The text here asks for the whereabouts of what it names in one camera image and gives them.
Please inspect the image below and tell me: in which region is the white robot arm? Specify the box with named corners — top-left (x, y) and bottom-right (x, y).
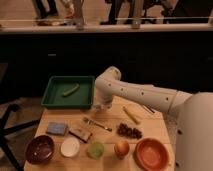
top-left (95, 66), bottom-right (213, 171)

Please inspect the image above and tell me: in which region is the orange bowl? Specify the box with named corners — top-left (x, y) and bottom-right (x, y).
top-left (134, 138), bottom-right (169, 171)

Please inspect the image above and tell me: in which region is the purple bowl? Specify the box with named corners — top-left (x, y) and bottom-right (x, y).
top-left (25, 135), bottom-right (55, 165)

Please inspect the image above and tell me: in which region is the green plastic tray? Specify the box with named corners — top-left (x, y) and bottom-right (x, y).
top-left (41, 76), bottom-right (94, 109)

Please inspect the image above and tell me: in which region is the green pickle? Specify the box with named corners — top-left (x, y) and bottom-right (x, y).
top-left (62, 84), bottom-right (80, 97)

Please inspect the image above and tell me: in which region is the silver fork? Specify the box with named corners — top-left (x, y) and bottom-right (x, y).
top-left (83, 118), bottom-right (112, 132)

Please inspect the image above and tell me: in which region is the dark purple grapes bunch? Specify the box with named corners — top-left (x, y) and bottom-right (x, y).
top-left (117, 123), bottom-right (142, 139)

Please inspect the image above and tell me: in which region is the wooden cutting board table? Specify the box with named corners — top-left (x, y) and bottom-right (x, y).
top-left (24, 97), bottom-right (175, 171)

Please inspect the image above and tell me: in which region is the brown wooden brush block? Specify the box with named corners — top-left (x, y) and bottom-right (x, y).
top-left (69, 129), bottom-right (92, 143)

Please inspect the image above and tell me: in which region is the green cup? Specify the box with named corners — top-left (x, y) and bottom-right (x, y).
top-left (87, 142), bottom-right (104, 159)

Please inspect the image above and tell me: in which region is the blue sponge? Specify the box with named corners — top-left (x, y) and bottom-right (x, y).
top-left (46, 122), bottom-right (67, 136)

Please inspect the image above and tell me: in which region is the black office chair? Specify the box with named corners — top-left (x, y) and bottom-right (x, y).
top-left (0, 104), bottom-right (39, 171)

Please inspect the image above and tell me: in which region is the metal spoon black handle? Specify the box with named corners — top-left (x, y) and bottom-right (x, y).
top-left (142, 105), bottom-right (155, 114)

